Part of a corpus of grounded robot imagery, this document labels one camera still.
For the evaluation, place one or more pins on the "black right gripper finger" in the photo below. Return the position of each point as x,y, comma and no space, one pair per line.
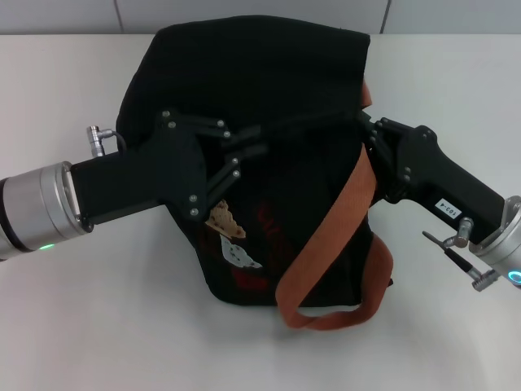
395,125
382,163

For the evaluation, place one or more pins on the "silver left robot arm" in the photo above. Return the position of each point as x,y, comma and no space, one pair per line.
36,212

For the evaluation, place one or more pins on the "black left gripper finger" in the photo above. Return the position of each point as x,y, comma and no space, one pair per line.
240,134
244,152

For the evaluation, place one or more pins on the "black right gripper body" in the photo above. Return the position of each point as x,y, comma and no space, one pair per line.
443,179

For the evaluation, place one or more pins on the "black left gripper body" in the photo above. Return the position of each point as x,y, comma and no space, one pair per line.
154,175

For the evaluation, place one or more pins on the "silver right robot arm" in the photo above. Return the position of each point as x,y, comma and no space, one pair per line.
504,244

